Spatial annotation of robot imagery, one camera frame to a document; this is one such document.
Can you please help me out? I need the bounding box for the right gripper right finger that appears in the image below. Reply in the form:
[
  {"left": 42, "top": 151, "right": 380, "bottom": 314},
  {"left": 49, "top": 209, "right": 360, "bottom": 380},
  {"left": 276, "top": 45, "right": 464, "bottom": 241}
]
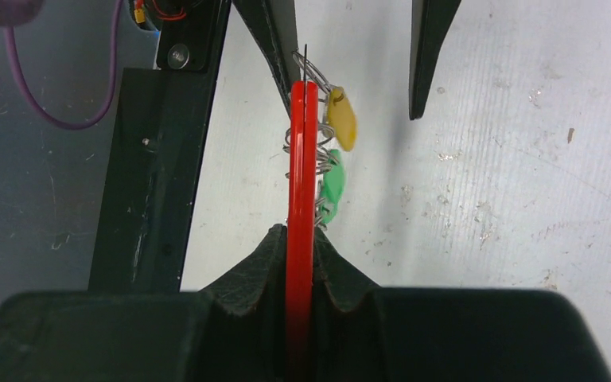
[{"left": 313, "top": 231, "right": 611, "bottom": 381}]

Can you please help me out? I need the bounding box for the green key tag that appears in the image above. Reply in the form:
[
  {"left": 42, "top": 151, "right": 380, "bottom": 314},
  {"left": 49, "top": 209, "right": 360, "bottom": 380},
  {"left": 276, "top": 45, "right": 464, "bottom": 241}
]
[{"left": 319, "top": 149, "right": 345, "bottom": 225}]

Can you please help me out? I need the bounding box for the yellow key tag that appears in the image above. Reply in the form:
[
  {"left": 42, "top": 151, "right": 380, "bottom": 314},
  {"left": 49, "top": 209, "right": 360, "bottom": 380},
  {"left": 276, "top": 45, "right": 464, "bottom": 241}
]
[{"left": 327, "top": 87, "right": 358, "bottom": 152}]

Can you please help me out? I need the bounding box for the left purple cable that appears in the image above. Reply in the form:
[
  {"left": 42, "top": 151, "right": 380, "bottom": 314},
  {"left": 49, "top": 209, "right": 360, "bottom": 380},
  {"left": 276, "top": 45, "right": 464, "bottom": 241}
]
[{"left": 2, "top": 0, "right": 126, "bottom": 132}]

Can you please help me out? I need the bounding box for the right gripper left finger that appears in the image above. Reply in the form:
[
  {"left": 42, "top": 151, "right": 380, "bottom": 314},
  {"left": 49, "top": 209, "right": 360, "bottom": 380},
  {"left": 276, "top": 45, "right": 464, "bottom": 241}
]
[{"left": 0, "top": 224, "right": 286, "bottom": 381}]

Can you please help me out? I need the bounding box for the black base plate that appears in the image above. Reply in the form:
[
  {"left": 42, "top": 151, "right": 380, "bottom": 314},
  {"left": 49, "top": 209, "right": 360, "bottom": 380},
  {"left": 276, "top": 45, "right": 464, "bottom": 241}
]
[{"left": 88, "top": 1, "right": 231, "bottom": 293}]

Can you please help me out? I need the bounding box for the red-handled metal key holder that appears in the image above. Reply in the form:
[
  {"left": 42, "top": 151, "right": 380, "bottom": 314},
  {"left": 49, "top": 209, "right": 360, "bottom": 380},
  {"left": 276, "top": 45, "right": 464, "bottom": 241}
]
[{"left": 284, "top": 46, "right": 334, "bottom": 381}]

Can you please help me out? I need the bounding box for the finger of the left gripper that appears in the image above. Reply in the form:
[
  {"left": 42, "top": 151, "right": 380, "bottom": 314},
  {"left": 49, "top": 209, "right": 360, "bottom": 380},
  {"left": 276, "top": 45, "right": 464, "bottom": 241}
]
[
  {"left": 409, "top": 0, "right": 461, "bottom": 120},
  {"left": 232, "top": 0, "right": 301, "bottom": 113}
]

